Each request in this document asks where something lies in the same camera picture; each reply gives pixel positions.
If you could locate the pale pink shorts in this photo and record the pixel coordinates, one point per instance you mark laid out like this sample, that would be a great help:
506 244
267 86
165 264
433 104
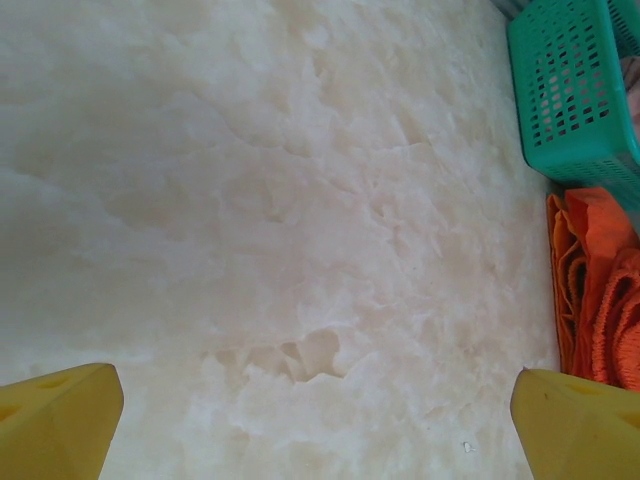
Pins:
632 90

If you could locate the bright orange shorts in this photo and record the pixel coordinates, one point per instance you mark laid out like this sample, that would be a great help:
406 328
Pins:
562 260

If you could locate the red-orange shorts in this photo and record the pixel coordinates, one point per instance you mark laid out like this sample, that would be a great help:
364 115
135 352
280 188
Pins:
610 230

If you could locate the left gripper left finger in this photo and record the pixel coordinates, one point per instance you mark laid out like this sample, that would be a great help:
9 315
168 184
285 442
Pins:
55 425

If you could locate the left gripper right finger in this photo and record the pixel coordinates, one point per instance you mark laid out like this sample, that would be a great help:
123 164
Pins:
585 435

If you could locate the teal plastic basket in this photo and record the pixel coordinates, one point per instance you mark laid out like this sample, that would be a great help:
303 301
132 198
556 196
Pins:
575 160

